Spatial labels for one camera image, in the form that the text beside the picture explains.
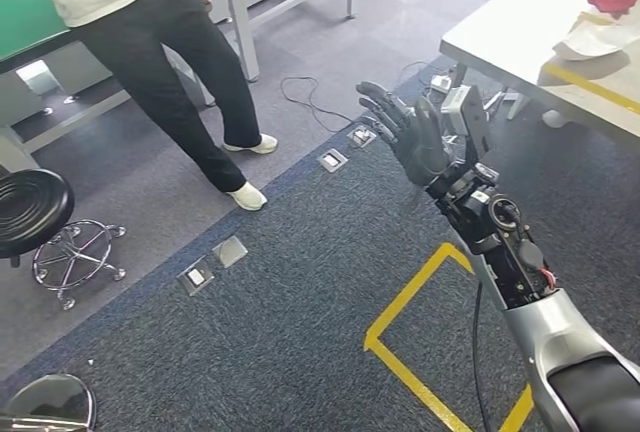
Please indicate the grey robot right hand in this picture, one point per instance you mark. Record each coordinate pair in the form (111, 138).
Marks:
(423, 151)

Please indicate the white plastic shell part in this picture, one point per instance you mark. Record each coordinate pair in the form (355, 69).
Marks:
(590, 41)

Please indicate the silver black robot right arm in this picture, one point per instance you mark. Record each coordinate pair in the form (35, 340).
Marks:
(500, 237)

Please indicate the steel workbench table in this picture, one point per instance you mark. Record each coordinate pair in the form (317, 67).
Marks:
(500, 25)

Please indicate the yellow workbench tape rectangle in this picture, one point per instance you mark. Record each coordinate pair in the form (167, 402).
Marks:
(590, 88)

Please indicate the steel floor socket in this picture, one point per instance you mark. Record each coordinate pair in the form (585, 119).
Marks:
(332, 160)
(361, 135)
(195, 276)
(230, 251)
(441, 82)

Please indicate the yellow floor tape square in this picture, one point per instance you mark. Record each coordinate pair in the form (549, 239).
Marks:
(404, 296)

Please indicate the green top white table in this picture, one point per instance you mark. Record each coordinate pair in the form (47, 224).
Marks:
(240, 25)
(25, 18)

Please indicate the person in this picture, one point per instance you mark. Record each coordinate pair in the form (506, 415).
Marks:
(150, 51)

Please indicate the black stool chrome base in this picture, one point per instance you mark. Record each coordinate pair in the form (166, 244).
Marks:
(30, 210)

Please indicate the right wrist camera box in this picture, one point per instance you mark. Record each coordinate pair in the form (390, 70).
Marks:
(475, 121)

